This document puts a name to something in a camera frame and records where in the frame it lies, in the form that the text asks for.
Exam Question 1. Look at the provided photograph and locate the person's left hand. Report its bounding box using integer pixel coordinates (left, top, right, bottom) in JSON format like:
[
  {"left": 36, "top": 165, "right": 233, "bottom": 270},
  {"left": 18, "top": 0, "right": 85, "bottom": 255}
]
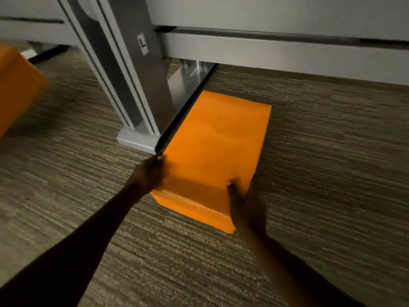
[{"left": 127, "top": 153, "right": 167, "bottom": 198}]

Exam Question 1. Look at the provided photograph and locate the white label sticker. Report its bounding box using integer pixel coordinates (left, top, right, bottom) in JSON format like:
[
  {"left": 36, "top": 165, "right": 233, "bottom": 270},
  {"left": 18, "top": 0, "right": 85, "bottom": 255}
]
[{"left": 137, "top": 33, "right": 149, "bottom": 56}]

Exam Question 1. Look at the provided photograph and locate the person's right hand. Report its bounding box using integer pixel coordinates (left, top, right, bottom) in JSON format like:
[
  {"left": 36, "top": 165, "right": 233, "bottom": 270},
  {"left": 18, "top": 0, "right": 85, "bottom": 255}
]
[{"left": 226, "top": 174, "right": 268, "bottom": 236}]

